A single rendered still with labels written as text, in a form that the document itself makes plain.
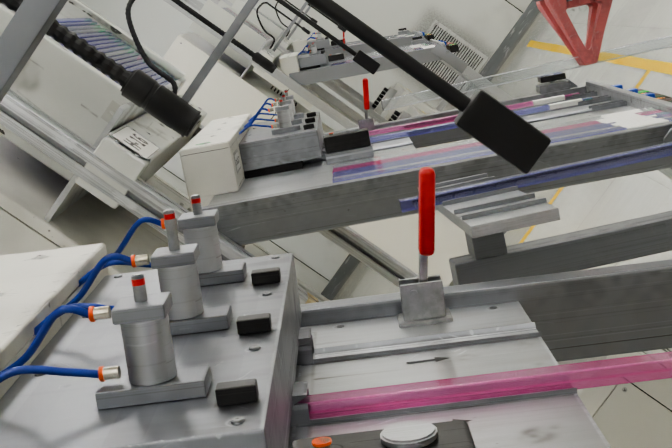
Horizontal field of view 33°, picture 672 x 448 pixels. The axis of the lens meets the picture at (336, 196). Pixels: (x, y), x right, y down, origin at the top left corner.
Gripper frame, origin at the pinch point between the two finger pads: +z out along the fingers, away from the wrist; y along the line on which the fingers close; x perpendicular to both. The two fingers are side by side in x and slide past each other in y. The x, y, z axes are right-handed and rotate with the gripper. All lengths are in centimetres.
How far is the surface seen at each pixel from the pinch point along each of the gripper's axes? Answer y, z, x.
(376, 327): 35.5, 14.7, -27.7
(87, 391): 61, 9, -43
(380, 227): -403, 65, -2
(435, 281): 36.3, 12.2, -23.0
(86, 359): 55, 9, -43
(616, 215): -278, 63, 73
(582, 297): 33.7, 16.2, -12.5
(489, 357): 45, 16, -22
